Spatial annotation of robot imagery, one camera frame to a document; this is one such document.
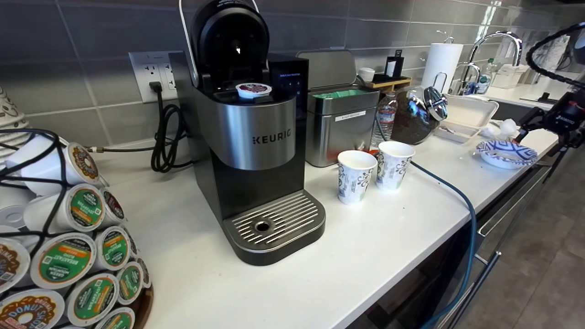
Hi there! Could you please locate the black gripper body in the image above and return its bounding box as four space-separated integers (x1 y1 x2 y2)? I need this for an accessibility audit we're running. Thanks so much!
549 90 585 133

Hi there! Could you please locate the steel sink basin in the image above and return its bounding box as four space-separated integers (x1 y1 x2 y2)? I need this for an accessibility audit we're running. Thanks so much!
492 99 554 126

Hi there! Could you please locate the blue patterned white bowl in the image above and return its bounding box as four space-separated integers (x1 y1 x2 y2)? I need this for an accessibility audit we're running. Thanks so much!
477 152 538 172
476 139 539 165

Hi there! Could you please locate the crumpled white paper ball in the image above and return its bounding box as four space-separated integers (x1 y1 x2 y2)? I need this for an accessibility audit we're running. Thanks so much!
481 117 523 143

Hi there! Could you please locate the white plastic container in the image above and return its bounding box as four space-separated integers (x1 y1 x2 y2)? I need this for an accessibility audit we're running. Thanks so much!
494 62 529 91

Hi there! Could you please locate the clear soap bottle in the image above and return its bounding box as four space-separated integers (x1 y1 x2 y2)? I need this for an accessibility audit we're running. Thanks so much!
481 57 499 97

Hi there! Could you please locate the beige takeout container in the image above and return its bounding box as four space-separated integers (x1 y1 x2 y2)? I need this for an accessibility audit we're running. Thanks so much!
433 93 501 144

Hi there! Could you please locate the chrome faucet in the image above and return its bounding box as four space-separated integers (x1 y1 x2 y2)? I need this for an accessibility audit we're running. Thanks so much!
459 29 527 97

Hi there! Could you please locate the white paper towel roll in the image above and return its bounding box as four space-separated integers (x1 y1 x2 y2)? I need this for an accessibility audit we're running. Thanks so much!
421 40 465 97

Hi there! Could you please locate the glass coffee pot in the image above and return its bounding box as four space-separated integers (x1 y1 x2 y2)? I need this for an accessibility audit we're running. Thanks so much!
390 84 452 146

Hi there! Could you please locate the patterned paper cup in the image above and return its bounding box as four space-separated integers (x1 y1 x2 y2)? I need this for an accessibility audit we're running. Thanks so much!
335 148 380 207
373 139 417 192

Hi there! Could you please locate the clear plastic water bottle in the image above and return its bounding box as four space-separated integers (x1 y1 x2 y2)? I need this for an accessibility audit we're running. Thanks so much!
375 90 399 143

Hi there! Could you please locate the black bottle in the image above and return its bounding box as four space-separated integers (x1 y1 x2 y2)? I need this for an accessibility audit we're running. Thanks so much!
384 49 406 80

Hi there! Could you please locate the wooden rack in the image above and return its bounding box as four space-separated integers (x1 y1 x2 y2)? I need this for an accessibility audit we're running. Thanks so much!
362 75 413 93

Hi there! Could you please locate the small white container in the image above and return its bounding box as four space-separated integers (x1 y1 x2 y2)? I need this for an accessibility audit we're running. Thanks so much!
357 64 377 86

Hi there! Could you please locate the stainless steel box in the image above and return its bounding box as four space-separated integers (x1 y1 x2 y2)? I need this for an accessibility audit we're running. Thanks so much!
298 49 382 170

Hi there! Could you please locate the dark wood cabinet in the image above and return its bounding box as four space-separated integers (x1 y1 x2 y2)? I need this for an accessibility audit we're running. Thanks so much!
346 243 465 329

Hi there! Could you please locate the black silver Keurig coffee machine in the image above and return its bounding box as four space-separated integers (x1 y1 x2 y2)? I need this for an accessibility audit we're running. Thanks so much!
178 0 327 267

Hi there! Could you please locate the white coffee pod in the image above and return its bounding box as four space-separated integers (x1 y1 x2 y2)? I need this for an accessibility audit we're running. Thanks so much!
234 80 274 102

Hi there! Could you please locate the brown lid coffee pod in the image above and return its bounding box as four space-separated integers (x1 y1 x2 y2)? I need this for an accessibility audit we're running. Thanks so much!
99 188 128 225
0 236 33 296
0 287 68 329
11 141 106 188

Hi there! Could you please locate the green lid coffee pod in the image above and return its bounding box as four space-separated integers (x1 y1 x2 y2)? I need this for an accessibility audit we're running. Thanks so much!
24 183 108 234
93 225 134 272
29 232 99 291
64 271 121 327
115 260 145 307
93 305 137 329

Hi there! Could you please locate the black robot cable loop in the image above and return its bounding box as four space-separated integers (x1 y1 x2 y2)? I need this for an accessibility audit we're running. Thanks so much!
525 20 585 93

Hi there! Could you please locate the long dark cable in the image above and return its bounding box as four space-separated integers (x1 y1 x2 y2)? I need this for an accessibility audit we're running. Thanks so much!
408 159 481 329

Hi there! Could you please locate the coiled black power cord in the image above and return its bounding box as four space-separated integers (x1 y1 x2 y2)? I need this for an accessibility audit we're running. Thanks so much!
90 80 192 174

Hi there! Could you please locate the white wall outlet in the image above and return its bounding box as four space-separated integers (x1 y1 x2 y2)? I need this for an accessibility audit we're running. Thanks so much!
128 49 179 104

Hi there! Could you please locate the wire coffee pod carousel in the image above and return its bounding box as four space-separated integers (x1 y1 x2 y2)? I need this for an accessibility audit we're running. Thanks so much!
0 88 154 329

